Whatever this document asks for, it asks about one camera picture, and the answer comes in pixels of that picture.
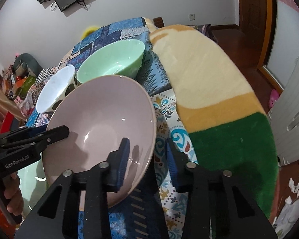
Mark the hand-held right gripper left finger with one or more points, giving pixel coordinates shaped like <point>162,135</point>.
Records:
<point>123,154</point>

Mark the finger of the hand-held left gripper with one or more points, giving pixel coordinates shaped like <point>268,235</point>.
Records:
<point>37,130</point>
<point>57,133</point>

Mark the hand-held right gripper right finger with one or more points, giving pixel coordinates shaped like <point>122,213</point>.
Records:
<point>173,164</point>

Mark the green plate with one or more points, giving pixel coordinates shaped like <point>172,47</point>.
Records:
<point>30,181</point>

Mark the white bowl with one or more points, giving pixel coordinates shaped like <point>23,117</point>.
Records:
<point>54,87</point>

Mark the pink bowl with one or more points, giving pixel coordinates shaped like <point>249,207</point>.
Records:
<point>102,109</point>

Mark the green bowl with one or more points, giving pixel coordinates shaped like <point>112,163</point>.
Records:
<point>109,59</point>

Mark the person's left hand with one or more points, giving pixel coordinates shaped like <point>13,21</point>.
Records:
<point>13,194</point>

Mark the red box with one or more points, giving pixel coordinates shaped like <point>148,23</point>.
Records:
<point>8,123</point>

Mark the green box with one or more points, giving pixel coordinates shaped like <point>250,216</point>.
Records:
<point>27,82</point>

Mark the patchwork blanket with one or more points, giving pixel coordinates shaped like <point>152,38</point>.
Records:
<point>164,109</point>

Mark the pile of assorted boxes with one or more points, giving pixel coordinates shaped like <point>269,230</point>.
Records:
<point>11,79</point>

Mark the orange patterned cloth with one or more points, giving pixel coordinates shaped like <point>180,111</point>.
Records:
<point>0,219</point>

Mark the grey plush pillow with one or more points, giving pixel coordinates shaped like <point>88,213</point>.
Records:
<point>27,59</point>

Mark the yellow green plush blanket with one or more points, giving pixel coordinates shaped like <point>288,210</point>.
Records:
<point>214,79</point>

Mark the yellow hoop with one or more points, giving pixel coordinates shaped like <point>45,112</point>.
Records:
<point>88,31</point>

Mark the white crumpled bag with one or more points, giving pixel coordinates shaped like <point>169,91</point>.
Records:
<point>291,216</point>

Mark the white radiator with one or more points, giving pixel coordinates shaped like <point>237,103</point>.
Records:
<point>294,104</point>

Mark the dark purple cloth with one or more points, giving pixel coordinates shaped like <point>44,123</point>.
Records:
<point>205,29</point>

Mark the white wardrobe door pink hearts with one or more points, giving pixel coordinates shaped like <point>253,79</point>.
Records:
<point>286,29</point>

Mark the wooden door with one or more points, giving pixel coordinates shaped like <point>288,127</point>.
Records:
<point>251,0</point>

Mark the white wall socket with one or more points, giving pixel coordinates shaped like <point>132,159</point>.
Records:
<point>192,16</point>

